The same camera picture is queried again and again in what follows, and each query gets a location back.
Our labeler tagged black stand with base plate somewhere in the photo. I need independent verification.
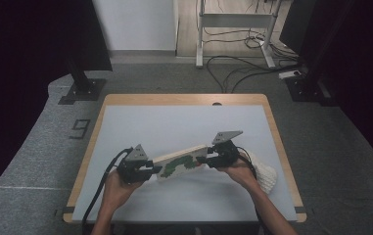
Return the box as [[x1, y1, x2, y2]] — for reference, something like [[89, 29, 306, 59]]
[[58, 55, 108, 106], [284, 0, 358, 108]]

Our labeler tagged white knitted cloth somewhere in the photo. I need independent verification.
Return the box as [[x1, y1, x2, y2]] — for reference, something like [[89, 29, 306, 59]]
[[247, 151, 279, 196]]

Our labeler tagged black looped floor cable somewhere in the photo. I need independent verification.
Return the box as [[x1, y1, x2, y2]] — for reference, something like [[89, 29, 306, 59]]
[[206, 55, 304, 94]]

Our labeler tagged hand-held gripper black cable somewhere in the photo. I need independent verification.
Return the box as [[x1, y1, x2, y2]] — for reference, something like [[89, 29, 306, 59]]
[[81, 147, 134, 235], [237, 146, 267, 235]]

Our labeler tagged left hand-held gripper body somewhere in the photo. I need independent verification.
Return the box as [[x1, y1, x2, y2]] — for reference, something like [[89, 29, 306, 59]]
[[117, 143, 156, 185]]

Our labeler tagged black tape floor mark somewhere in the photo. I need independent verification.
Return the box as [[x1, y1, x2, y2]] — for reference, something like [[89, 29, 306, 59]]
[[69, 118, 92, 141]]

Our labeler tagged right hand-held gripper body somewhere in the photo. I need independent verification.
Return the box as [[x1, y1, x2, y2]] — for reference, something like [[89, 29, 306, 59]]
[[206, 129, 244, 169]]

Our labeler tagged white metal stand frame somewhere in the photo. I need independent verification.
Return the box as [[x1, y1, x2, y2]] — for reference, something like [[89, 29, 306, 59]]
[[195, 0, 285, 70]]

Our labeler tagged light grey table mat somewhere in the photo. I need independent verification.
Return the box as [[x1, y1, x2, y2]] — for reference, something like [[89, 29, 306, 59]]
[[71, 105, 298, 224]]

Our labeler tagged tangle of floor cables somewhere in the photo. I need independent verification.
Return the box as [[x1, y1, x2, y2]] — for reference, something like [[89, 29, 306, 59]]
[[203, 26, 301, 62]]

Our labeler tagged right hand-held gripper black cable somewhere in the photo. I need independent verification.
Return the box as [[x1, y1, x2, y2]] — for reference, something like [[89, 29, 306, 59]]
[[237, 146, 267, 235]]

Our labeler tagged wooden table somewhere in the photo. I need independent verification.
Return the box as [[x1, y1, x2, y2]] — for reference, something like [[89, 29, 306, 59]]
[[62, 93, 307, 224]]

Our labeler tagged white power strip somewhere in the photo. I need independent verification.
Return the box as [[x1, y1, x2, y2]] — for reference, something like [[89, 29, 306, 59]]
[[278, 69, 303, 80]]

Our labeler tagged person's right hand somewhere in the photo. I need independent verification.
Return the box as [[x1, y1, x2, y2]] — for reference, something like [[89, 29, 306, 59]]
[[217, 152, 260, 194]]

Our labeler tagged black curtain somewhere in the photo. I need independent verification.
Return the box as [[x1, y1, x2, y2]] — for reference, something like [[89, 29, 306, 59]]
[[279, 0, 373, 179], [0, 0, 114, 212]]

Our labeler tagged person's left hand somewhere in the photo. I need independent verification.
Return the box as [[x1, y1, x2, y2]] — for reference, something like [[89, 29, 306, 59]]
[[103, 167, 145, 212]]

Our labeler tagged caterpillar picture book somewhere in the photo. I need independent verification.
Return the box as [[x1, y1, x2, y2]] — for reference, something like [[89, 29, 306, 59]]
[[152, 144, 210, 183]]

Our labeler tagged left hand-held gripper black cable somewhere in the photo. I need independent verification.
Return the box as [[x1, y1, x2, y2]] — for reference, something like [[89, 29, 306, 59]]
[[81, 147, 134, 235]]

